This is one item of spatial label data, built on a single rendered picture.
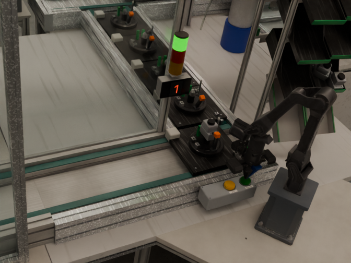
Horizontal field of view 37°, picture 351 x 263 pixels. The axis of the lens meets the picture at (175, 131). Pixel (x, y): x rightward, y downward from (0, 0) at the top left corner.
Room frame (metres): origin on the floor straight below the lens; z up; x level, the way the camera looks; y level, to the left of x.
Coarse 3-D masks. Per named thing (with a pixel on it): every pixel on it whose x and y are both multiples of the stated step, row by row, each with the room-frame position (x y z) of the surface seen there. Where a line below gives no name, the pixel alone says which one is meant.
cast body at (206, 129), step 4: (204, 120) 1.57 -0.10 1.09; (208, 120) 1.56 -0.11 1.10; (212, 120) 1.57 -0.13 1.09; (204, 124) 1.56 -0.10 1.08; (208, 124) 1.55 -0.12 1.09; (212, 124) 1.55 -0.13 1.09; (216, 124) 1.56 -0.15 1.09; (200, 128) 1.57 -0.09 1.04; (204, 128) 1.55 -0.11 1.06; (208, 128) 1.53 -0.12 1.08; (212, 128) 1.54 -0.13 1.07; (216, 128) 1.55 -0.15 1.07; (204, 132) 1.55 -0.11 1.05; (208, 132) 1.53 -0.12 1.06; (204, 136) 1.54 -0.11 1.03; (208, 136) 1.52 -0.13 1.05; (212, 136) 1.53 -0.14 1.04; (208, 140) 1.53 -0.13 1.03
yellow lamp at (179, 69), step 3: (171, 63) 1.57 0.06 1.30; (174, 63) 1.56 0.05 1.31; (183, 63) 1.59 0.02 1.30; (171, 66) 1.57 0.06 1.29; (174, 66) 1.56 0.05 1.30; (177, 66) 1.56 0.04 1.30; (180, 66) 1.57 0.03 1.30; (168, 69) 1.58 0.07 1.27; (171, 69) 1.57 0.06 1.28; (174, 69) 1.56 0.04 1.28; (177, 69) 1.56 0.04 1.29; (180, 69) 1.57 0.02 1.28; (171, 72) 1.57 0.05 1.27; (174, 72) 1.56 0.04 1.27; (177, 72) 1.56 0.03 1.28; (180, 72) 1.57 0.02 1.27; (174, 75) 1.56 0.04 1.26; (177, 75) 1.57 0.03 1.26
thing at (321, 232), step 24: (336, 192) 1.56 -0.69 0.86; (240, 216) 1.33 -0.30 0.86; (312, 216) 1.40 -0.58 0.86; (336, 216) 1.43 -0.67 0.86; (168, 240) 1.15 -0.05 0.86; (192, 240) 1.18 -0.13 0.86; (216, 240) 1.20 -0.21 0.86; (240, 240) 1.22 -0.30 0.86; (264, 240) 1.24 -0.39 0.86; (312, 240) 1.28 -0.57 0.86; (336, 240) 1.30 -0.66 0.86
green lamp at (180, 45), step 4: (176, 40) 1.57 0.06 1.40; (180, 40) 1.56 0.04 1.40; (184, 40) 1.57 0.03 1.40; (172, 44) 1.59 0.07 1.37; (176, 44) 1.57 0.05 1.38; (180, 44) 1.56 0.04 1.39; (184, 44) 1.57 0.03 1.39; (176, 48) 1.56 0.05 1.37; (180, 48) 1.56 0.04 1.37; (184, 48) 1.57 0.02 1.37
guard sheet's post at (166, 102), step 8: (184, 0) 1.61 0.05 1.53; (184, 8) 1.60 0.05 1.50; (176, 16) 1.61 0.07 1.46; (184, 16) 1.61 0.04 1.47; (176, 24) 1.60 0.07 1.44; (168, 64) 1.60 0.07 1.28; (168, 104) 1.61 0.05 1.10; (160, 112) 1.60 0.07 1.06; (168, 112) 1.61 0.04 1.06; (160, 120) 1.60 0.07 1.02; (160, 128) 1.60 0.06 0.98
